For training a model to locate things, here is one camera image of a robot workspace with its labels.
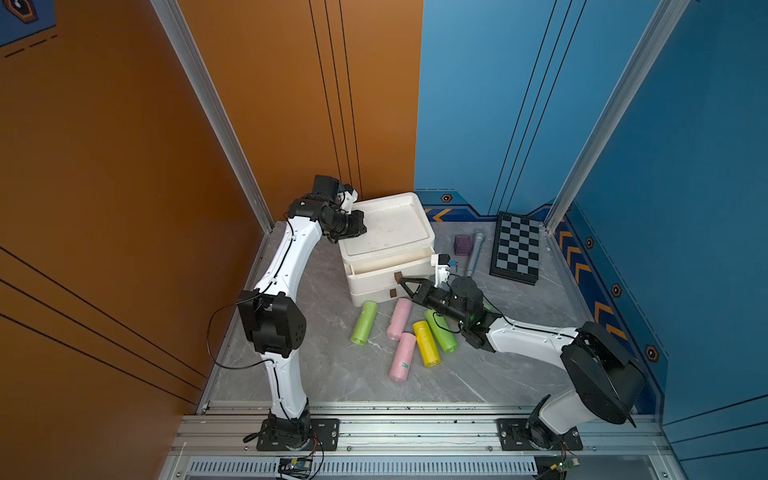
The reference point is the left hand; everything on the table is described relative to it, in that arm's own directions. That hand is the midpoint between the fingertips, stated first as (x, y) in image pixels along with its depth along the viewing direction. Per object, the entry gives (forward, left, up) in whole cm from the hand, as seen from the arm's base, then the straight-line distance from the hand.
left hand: (367, 225), depth 87 cm
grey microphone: (+13, -40, -22) cm, 47 cm away
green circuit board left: (-56, +14, -26) cm, 63 cm away
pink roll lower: (-31, -11, -21) cm, 39 cm away
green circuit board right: (-54, -50, -23) cm, 77 cm away
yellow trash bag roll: (-27, -18, -22) cm, 39 cm away
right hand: (-17, -10, -4) cm, 20 cm away
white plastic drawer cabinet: (-8, -9, 0) cm, 12 cm away
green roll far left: (-21, 0, -21) cm, 29 cm away
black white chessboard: (+7, -51, -20) cm, 55 cm away
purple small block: (+10, -33, -20) cm, 40 cm away
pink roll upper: (-19, -10, -21) cm, 30 cm away
